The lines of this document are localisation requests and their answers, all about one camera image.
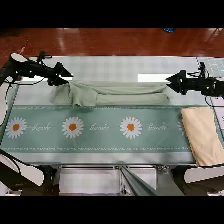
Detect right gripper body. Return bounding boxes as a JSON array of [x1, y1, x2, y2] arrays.
[[175, 69, 202, 96]]

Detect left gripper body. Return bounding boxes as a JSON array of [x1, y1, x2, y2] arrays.
[[32, 63, 60, 85]]

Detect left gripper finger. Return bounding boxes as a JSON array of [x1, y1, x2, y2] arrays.
[[55, 62, 74, 78], [48, 76, 70, 87]]

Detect pale green shirt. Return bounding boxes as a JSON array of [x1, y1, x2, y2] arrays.
[[49, 80, 171, 109]]

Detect cream garment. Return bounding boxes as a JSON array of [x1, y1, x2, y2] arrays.
[[180, 106, 224, 167]]

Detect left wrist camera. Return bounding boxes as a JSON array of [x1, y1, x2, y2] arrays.
[[35, 50, 52, 66]]

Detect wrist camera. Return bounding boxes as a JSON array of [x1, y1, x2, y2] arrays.
[[197, 61, 208, 80], [35, 50, 52, 66]]

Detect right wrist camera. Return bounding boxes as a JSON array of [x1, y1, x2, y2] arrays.
[[197, 61, 208, 80]]

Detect silver frame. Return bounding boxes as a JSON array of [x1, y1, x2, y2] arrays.
[[33, 162, 224, 197]]

